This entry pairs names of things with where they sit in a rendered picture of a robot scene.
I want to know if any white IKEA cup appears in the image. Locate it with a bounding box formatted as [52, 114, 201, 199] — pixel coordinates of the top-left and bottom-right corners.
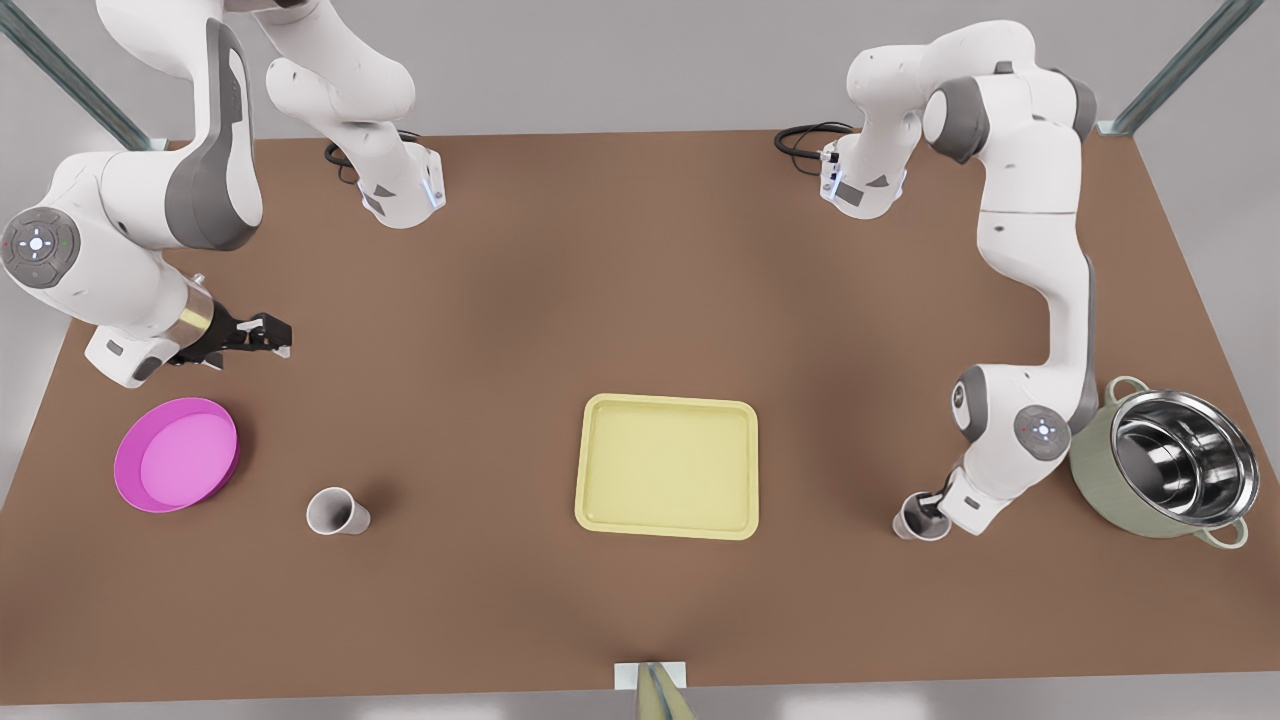
[892, 489, 952, 543]
[305, 486, 372, 538]

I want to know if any black cable loop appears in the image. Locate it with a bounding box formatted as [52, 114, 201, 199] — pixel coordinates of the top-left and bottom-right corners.
[773, 121, 858, 182]
[323, 128, 425, 188]

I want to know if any silver frame post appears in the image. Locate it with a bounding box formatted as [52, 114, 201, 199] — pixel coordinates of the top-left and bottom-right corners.
[1097, 0, 1267, 137]
[0, 0, 168, 152]
[611, 659, 698, 720]

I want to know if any green pot with steel inside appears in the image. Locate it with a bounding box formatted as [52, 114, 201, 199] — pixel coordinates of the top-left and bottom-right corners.
[1068, 375, 1262, 552]

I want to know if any pale yellow tray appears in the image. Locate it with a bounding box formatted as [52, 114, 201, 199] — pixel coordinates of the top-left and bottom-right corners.
[573, 392, 761, 543]

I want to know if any pink bowl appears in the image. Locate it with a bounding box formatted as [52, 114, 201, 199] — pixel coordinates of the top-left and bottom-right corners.
[112, 396, 242, 515]

